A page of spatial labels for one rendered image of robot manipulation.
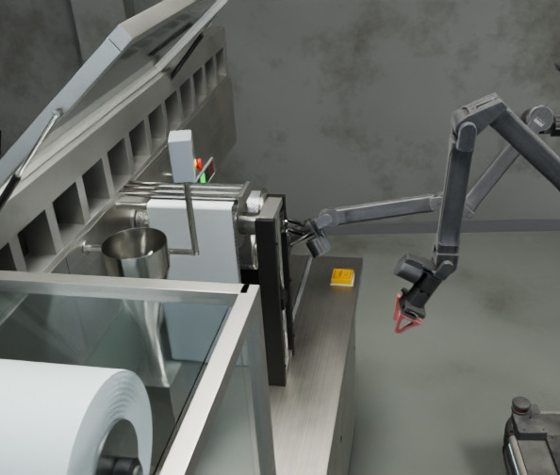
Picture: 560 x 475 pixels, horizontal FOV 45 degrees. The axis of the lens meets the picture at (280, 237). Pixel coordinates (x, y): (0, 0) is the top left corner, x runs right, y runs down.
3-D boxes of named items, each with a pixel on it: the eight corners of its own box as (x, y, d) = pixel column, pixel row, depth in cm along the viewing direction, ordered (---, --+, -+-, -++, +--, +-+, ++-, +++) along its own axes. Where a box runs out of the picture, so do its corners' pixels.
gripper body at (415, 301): (402, 311, 184) (417, 291, 181) (399, 291, 193) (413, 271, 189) (422, 320, 185) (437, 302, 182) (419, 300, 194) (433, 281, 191)
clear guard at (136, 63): (123, 40, 105) (121, 38, 105) (-33, 215, 128) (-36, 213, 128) (264, -43, 195) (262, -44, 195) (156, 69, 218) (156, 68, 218)
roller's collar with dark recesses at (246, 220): (259, 238, 188) (257, 219, 185) (238, 237, 190) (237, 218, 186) (264, 228, 194) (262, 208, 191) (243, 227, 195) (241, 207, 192)
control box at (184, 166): (203, 181, 150) (197, 139, 145) (173, 184, 149) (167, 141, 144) (203, 169, 156) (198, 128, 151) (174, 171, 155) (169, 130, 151)
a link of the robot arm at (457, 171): (483, 124, 157) (473, 109, 166) (456, 123, 157) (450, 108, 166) (457, 279, 177) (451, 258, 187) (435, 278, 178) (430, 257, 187)
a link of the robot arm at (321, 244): (329, 209, 226) (328, 212, 218) (345, 238, 227) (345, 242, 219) (298, 226, 228) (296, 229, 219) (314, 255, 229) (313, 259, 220)
